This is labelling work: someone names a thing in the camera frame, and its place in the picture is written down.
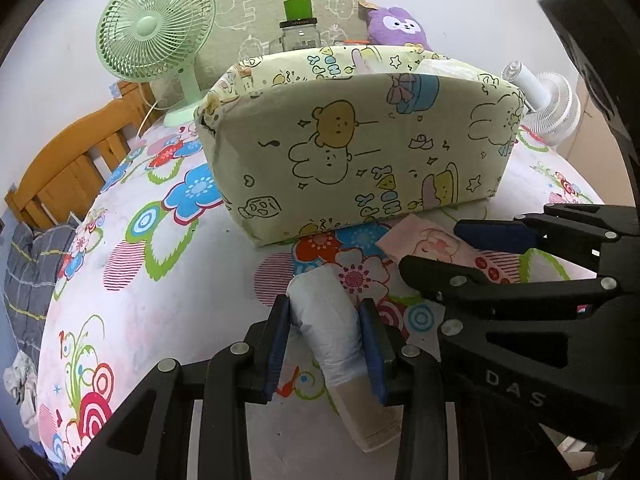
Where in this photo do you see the grey plaid bedding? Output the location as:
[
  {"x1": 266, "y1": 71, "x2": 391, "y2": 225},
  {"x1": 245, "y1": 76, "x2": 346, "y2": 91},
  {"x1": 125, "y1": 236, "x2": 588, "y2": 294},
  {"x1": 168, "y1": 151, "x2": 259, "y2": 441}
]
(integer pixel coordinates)
[{"x1": 2, "y1": 217, "x2": 82, "y2": 362}]

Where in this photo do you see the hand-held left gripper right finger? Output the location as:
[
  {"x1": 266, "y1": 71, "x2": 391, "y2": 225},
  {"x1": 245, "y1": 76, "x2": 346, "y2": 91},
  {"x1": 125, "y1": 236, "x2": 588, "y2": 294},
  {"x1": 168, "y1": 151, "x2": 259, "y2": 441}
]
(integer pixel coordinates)
[{"x1": 357, "y1": 297, "x2": 576, "y2": 480}]

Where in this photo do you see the white crumpled cloth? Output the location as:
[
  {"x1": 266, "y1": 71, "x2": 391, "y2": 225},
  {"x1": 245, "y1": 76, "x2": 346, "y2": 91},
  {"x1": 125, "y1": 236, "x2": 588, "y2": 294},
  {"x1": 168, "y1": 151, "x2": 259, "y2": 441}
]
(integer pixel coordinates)
[{"x1": 4, "y1": 350, "x2": 39, "y2": 429}]

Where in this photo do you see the wooden bed headboard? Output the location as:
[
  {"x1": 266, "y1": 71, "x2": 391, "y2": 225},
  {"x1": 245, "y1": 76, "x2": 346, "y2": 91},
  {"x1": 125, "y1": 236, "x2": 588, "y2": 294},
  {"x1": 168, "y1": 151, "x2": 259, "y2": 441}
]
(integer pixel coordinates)
[{"x1": 5, "y1": 82, "x2": 167, "y2": 231}]

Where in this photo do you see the cartoon-printed yellow storage box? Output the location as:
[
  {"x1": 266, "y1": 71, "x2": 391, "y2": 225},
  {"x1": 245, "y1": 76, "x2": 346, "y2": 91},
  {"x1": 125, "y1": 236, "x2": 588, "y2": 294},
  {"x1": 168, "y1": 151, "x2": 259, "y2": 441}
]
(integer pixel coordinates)
[{"x1": 194, "y1": 44, "x2": 526, "y2": 249}]

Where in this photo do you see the purple plush rabbit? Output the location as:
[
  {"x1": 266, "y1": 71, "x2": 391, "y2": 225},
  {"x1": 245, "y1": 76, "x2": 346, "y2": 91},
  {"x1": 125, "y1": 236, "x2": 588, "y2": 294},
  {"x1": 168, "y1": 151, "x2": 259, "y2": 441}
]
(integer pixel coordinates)
[{"x1": 361, "y1": 2, "x2": 434, "y2": 53}]

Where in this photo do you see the white fan cable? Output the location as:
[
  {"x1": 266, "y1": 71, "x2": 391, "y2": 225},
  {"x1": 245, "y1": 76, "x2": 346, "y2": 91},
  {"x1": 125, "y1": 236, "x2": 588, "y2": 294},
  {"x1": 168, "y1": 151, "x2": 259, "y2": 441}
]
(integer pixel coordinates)
[{"x1": 136, "y1": 97, "x2": 163, "y2": 139}]

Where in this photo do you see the floral printed blanket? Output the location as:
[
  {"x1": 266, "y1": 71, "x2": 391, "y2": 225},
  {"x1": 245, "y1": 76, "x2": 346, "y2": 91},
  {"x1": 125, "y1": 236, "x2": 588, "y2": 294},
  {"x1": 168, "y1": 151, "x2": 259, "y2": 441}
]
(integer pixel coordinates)
[{"x1": 35, "y1": 110, "x2": 608, "y2": 467}]

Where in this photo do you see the glass jar with black lid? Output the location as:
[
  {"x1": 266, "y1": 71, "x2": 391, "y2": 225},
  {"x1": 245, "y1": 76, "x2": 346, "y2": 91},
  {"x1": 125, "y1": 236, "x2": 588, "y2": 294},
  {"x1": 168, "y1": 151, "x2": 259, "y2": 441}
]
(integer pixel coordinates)
[{"x1": 269, "y1": 16, "x2": 322, "y2": 56}]

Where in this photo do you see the white standing fan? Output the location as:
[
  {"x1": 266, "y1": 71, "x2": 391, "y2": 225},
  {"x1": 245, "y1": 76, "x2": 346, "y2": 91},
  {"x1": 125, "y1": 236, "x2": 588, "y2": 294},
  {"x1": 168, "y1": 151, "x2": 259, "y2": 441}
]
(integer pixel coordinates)
[{"x1": 501, "y1": 60, "x2": 584, "y2": 144}]

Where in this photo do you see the green desk fan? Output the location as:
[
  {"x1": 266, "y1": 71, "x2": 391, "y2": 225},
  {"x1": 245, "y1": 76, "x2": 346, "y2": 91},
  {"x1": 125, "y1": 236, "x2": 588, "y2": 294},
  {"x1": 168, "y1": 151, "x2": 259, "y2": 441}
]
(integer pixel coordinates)
[{"x1": 96, "y1": 0, "x2": 217, "y2": 128}]

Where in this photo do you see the pink patterned cloth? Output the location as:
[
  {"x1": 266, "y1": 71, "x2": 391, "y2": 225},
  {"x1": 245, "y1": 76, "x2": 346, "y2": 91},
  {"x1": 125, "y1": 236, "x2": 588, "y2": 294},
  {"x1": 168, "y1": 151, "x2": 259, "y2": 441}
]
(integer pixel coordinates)
[{"x1": 375, "y1": 215, "x2": 525, "y2": 287}]

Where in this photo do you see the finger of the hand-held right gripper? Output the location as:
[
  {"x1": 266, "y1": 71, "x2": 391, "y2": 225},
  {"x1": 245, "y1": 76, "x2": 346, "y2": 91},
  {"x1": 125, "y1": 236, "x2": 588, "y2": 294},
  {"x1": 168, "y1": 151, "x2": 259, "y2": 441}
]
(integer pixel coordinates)
[
  {"x1": 398, "y1": 254, "x2": 640, "y2": 466},
  {"x1": 454, "y1": 204, "x2": 640, "y2": 281}
]

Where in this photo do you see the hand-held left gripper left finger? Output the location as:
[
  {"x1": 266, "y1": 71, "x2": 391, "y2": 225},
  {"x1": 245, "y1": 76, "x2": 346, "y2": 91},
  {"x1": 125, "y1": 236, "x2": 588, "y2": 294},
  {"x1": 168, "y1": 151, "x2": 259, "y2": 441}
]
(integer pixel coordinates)
[{"x1": 65, "y1": 295, "x2": 292, "y2": 480}]

